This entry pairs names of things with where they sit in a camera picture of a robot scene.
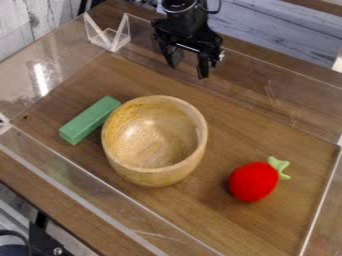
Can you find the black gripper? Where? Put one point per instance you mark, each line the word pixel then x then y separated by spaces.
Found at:
pixel 186 31

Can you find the red plush strawberry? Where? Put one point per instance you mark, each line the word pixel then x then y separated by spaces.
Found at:
pixel 255 180

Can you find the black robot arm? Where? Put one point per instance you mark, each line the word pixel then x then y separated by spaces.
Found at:
pixel 181 6

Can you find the wooden bowl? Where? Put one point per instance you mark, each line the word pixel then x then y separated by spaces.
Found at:
pixel 154 139

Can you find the green rectangular block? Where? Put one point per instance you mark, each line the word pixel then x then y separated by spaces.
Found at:
pixel 84 124

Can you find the black table clamp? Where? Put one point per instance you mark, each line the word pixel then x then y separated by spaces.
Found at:
pixel 45 245

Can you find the clear acrylic corner bracket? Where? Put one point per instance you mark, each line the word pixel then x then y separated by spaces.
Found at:
pixel 109 39

